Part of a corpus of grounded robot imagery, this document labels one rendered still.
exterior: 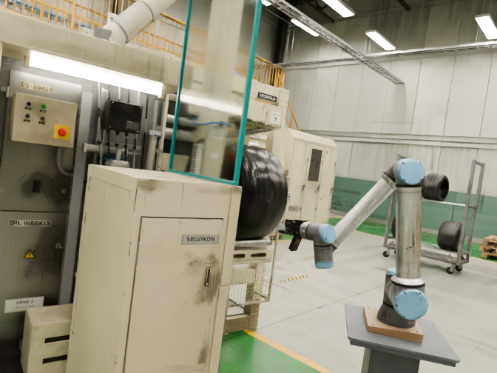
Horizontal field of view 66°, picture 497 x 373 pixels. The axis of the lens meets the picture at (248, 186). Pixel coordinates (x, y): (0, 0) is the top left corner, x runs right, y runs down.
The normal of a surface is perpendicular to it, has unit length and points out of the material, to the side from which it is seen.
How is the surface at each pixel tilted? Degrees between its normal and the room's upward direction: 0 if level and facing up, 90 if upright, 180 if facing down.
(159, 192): 90
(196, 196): 90
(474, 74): 90
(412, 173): 85
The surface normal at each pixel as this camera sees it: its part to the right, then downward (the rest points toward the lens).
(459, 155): -0.67, -0.05
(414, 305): -0.16, 0.17
